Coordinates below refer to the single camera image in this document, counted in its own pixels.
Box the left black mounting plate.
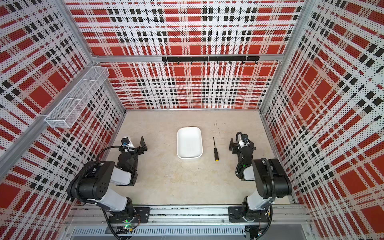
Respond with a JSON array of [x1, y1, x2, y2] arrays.
[[109, 207, 151, 224]]

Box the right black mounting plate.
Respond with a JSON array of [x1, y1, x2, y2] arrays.
[[228, 206, 270, 223]]

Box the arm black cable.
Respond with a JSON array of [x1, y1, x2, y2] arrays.
[[95, 145, 128, 163], [260, 157, 277, 202]]

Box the black yellow screwdriver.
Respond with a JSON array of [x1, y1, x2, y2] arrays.
[[213, 137, 220, 162]]

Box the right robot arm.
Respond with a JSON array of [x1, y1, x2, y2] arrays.
[[228, 132, 293, 223]]

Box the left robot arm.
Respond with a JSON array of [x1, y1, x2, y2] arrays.
[[67, 137, 150, 228]]

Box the white wire mesh shelf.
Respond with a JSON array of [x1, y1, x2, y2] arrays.
[[45, 66, 109, 129]]

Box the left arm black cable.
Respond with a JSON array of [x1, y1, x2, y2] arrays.
[[95, 145, 128, 163]]

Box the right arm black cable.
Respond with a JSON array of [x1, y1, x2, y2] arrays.
[[260, 157, 277, 202]]

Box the black hook rail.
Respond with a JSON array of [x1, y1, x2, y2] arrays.
[[162, 56, 260, 64]]

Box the white rectangular plastic bin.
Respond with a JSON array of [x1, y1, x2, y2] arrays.
[[177, 127, 204, 161]]

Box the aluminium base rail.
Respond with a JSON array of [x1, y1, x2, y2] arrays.
[[64, 204, 314, 238]]

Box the black mounting plate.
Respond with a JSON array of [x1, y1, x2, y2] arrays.
[[228, 206, 270, 223], [109, 207, 151, 224]]

